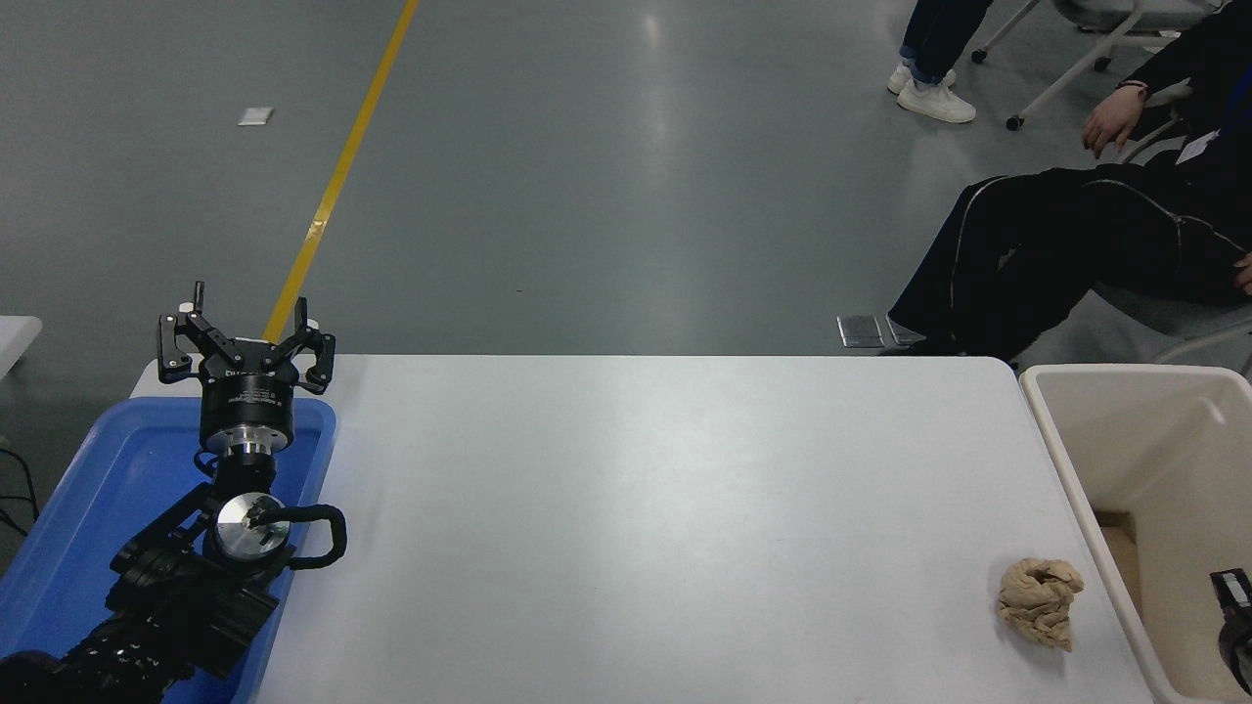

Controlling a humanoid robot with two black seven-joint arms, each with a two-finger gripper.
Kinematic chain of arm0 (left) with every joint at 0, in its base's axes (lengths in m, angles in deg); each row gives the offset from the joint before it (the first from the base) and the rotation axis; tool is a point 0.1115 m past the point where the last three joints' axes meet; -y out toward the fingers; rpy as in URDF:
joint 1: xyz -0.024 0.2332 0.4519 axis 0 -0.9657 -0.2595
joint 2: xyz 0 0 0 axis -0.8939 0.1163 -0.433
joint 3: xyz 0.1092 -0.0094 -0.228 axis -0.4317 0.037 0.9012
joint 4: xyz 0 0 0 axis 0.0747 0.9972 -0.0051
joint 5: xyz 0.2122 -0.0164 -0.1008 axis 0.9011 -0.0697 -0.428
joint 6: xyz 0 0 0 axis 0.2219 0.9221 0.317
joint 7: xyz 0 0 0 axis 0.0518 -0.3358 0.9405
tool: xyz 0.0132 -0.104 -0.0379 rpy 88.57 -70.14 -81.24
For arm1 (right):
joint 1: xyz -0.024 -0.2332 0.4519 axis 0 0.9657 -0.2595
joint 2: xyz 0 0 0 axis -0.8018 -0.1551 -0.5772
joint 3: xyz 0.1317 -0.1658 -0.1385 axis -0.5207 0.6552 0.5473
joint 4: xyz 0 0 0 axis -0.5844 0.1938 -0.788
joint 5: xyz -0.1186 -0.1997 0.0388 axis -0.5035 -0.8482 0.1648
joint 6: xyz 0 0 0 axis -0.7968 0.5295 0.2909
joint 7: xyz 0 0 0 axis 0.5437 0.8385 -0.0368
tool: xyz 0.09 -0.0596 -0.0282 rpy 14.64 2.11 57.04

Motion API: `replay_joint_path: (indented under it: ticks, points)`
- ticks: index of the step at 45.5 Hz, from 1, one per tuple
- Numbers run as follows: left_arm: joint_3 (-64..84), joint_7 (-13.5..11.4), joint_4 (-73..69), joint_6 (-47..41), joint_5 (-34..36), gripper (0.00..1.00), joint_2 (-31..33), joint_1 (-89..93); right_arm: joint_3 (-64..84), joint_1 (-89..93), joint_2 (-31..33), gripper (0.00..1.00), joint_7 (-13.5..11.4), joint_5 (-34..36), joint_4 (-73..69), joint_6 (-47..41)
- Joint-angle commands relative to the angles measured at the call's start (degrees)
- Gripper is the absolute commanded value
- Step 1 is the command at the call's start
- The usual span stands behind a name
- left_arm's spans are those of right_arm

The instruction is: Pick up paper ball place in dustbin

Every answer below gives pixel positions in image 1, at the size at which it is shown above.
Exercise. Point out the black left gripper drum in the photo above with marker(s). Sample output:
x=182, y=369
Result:
x=248, y=406

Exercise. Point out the standing person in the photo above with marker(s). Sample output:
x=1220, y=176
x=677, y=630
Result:
x=934, y=39

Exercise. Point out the large pale plastic bin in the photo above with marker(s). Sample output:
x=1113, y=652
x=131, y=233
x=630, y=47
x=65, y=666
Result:
x=1125, y=430

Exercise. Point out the seated person's left hand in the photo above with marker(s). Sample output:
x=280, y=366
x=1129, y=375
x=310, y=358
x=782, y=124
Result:
x=1245, y=274

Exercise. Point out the blue plastic tray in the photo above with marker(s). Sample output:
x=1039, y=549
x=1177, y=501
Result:
x=98, y=489

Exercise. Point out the small white side table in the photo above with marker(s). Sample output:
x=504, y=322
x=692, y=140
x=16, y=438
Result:
x=15, y=337

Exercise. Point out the metal floor plate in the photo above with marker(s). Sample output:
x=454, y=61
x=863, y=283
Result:
x=861, y=331
x=902, y=334

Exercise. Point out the brown cardboard piece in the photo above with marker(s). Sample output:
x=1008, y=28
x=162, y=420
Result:
x=1120, y=548

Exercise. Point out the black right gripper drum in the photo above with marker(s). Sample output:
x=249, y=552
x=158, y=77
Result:
x=1240, y=660

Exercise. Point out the seated person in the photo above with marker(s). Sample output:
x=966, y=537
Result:
x=1056, y=235

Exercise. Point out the tan paper ball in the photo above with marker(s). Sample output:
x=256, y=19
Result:
x=1039, y=601

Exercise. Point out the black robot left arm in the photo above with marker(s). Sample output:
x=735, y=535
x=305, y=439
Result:
x=166, y=596

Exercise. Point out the grey seat white frame chair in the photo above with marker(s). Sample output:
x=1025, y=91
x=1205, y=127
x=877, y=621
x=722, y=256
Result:
x=1174, y=318

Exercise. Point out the seated person's right hand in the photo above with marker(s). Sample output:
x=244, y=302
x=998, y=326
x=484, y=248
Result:
x=1113, y=117

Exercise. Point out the white frame wheeled chair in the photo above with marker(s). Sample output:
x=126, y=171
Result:
x=1125, y=12

